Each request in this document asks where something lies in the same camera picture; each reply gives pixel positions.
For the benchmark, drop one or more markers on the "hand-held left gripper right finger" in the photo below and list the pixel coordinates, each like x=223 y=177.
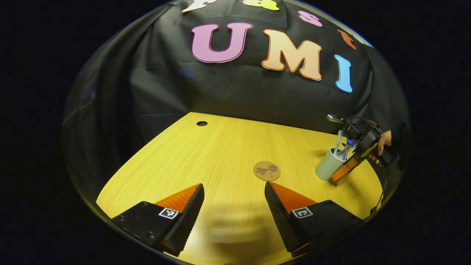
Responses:
x=279 y=217

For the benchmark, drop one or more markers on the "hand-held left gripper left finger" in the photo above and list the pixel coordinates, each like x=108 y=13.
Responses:
x=189 y=217

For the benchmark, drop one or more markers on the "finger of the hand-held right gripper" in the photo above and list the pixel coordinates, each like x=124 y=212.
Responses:
x=344 y=171

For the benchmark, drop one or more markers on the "pale blue toothbrush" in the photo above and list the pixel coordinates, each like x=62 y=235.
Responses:
x=337 y=141

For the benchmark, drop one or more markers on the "round brown coaster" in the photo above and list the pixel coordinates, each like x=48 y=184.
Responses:
x=266 y=170

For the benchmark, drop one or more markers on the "wooden desktop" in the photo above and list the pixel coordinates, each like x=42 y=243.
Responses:
x=220 y=154

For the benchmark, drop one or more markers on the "black backdrop cloth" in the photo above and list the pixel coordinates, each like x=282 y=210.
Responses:
x=239 y=92

